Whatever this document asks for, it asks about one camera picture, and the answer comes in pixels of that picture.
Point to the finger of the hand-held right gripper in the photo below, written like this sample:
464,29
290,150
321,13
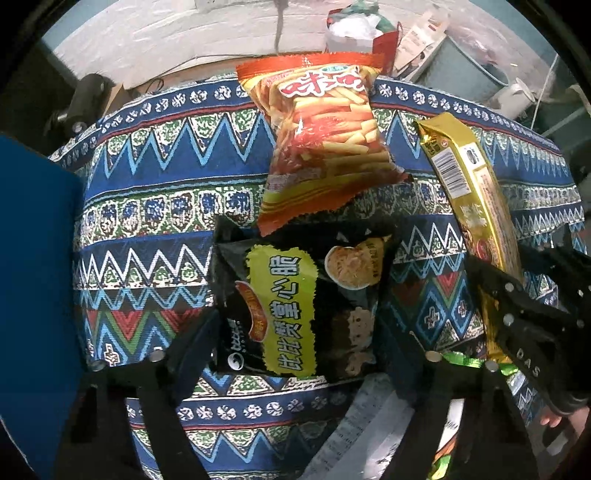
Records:
563,272
508,300

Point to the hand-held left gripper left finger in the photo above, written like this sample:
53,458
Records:
203,341

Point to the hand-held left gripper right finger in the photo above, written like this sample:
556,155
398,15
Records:
398,350

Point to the black packet yellow-green label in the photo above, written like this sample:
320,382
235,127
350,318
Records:
286,300

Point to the long gold biscuit packet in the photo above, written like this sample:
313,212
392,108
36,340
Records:
475,184

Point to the blue cardboard box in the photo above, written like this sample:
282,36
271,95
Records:
37,300

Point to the orange fries snack packet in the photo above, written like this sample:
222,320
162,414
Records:
323,129

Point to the person's right hand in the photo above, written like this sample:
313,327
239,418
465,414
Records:
551,419

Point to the green snack packet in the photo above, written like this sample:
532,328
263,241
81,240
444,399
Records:
461,359

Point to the white and orange snack packet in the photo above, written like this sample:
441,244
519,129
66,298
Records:
364,415

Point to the blue patterned cloth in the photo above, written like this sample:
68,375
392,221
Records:
161,207

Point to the white small appliance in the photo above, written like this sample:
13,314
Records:
517,94

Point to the grey-blue waste bin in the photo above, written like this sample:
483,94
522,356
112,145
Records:
461,64

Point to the small brown cardboard box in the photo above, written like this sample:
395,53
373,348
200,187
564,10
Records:
121,94

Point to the black cylindrical device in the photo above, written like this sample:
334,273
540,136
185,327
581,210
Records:
85,99

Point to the leaning white cartons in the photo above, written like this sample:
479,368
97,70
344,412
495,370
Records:
420,37

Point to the red and white bag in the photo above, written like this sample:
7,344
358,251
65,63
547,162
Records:
384,44

